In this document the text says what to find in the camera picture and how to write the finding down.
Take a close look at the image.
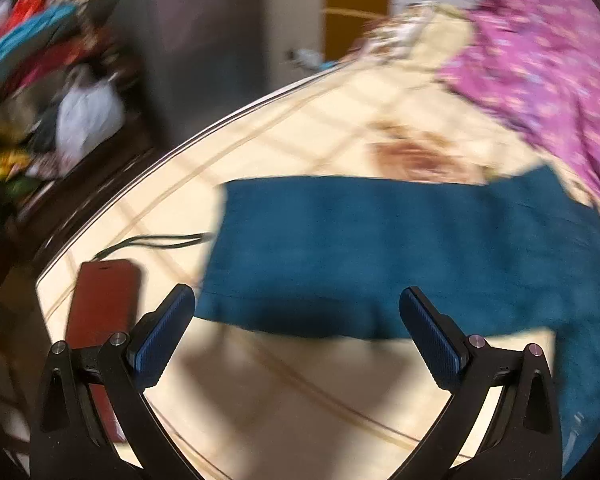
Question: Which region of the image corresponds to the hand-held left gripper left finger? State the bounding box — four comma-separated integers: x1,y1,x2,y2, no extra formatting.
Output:
30,284,196,480

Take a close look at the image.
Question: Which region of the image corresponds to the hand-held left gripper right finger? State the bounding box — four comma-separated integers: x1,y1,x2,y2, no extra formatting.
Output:
399,286,563,480

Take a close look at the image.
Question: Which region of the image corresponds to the teal puffer jacket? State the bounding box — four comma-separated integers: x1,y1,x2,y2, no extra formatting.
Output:
196,166,600,441

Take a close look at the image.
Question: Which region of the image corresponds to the red phone case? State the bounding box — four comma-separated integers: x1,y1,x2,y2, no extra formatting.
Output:
64,259,143,443

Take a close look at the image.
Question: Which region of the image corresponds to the white plastic bag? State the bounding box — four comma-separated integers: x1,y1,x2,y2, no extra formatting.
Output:
55,82,127,162

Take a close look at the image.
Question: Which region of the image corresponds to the bed with cream checked sheet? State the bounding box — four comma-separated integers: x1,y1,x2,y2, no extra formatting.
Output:
35,2,600,471

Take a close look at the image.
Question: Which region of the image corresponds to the dark wooden cluttered shelf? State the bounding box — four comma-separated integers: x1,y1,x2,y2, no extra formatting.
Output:
0,0,158,286

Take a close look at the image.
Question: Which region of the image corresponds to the grey wardrobe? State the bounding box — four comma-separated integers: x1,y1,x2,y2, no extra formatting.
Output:
145,0,272,133

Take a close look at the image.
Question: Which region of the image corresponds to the cream floral pillow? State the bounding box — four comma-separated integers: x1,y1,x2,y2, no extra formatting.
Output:
362,4,473,63

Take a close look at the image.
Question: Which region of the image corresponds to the purple floral cloth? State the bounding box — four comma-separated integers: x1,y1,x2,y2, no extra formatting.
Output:
437,0,600,213

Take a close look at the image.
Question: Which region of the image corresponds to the light blue cloth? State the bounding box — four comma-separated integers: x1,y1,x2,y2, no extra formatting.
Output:
0,5,81,82

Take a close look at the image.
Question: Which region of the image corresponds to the black cable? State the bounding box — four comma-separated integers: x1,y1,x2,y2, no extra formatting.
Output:
97,232,216,262

